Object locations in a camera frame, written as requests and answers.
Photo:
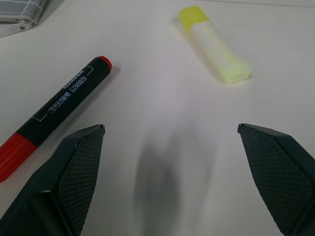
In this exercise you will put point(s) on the grey plaid pencil case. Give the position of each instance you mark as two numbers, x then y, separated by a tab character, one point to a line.
17	14

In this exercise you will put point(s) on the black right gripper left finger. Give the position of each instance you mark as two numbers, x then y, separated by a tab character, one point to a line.
73	177

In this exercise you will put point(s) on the black marker with red cap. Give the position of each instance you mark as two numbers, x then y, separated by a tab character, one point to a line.
59	103

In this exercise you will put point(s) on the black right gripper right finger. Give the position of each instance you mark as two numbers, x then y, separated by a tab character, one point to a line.
278	177

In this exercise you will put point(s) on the yellow highlighter pen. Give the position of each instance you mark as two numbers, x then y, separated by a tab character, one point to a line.
211	44

